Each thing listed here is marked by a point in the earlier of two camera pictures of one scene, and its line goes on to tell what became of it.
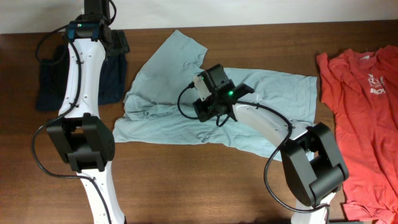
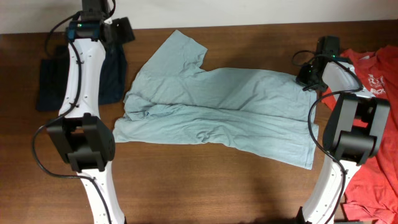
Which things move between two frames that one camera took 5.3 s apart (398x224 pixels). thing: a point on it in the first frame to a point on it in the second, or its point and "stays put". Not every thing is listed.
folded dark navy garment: x=52 y=74 stays put
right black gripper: x=203 y=112 to x=300 y=78
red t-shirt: x=361 y=88 stays put
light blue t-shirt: x=160 y=107 stays put
